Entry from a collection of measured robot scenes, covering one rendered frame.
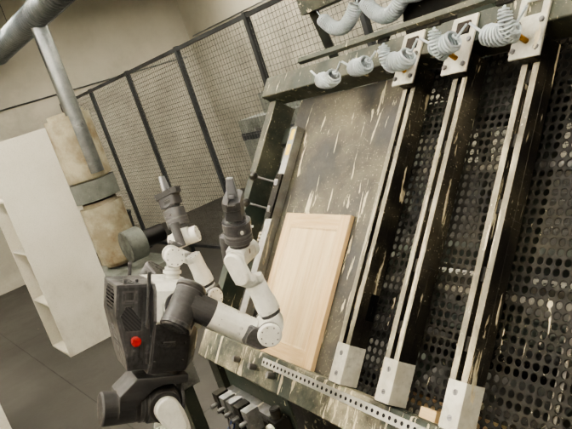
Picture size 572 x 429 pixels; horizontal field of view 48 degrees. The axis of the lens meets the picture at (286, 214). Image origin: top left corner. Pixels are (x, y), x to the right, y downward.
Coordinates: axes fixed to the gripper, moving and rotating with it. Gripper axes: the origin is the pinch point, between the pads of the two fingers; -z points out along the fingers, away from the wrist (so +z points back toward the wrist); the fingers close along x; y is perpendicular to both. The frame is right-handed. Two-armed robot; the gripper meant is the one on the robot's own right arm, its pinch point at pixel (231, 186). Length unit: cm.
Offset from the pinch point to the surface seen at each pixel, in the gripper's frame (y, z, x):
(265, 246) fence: 0, 53, 64
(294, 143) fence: 15, 17, 89
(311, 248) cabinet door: 20, 44, 41
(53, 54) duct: -288, 39, 572
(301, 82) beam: 20, -7, 96
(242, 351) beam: -12, 84, 34
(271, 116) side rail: 4, 11, 114
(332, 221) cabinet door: 29, 33, 40
